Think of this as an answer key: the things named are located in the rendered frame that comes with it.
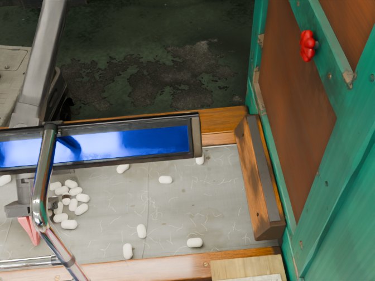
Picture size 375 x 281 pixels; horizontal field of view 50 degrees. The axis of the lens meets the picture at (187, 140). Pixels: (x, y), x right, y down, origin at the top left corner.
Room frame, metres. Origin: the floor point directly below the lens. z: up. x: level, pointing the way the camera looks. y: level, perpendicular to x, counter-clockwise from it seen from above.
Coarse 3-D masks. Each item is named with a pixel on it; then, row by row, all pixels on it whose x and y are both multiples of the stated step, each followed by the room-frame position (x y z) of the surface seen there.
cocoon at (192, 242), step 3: (189, 240) 0.38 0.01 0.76; (192, 240) 0.38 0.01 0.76; (195, 240) 0.38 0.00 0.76; (198, 240) 0.37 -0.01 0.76; (201, 240) 0.38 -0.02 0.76; (189, 243) 0.37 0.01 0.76; (192, 243) 0.37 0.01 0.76; (195, 243) 0.37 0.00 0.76; (198, 243) 0.37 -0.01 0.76; (201, 243) 0.37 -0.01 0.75; (189, 246) 0.37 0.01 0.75; (192, 246) 0.37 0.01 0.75; (195, 246) 0.37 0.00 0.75; (198, 246) 0.37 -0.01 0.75
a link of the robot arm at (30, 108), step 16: (48, 0) 0.83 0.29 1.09; (64, 0) 0.83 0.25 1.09; (48, 16) 0.80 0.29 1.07; (64, 16) 0.81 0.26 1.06; (48, 32) 0.77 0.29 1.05; (32, 48) 0.74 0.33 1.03; (48, 48) 0.74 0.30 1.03; (32, 64) 0.70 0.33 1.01; (48, 64) 0.71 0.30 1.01; (32, 80) 0.67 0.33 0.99; (48, 80) 0.68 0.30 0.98; (32, 96) 0.64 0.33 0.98; (16, 112) 0.61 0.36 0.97; (32, 112) 0.61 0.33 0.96
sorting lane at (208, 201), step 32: (192, 160) 0.61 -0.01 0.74; (224, 160) 0.60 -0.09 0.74; (0, 192) 0.55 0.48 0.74; (96, 192) 0.53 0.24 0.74; (128, 192) 0.52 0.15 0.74; (160, 192) 0.52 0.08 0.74; (192, 192) 0.51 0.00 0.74; (224, 192) 0.50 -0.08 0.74; (0, 224) 0.46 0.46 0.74; (96, 224) 0.44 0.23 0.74; (128, 224) 0.44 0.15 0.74; (160, 224) 0.43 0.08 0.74; (192, 224) 0.42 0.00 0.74; (224, 224) 0.42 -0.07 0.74; (0, 256) 0.38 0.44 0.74; (32, 256) 0.37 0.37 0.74; (96, 256) 0.36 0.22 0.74; (160, 256) 0.35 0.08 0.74
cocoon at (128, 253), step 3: (123, 246) 0.38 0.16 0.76; (126, 246) 0.37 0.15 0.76; (129, 246) 0.37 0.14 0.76; (123, 249) 0.37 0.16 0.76; (126, 249) 0.37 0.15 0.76; (129, 249) 0.37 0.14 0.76; (123, 252) 0.36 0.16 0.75; (126, 252) 0.36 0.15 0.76; (129, 252) 0.36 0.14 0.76; (126, 255) 0.35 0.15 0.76; (129, 255) 0.35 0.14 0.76; (132, 255) 0.36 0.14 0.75; (126, 258) 0.35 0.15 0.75; (129, 258) 0.35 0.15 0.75
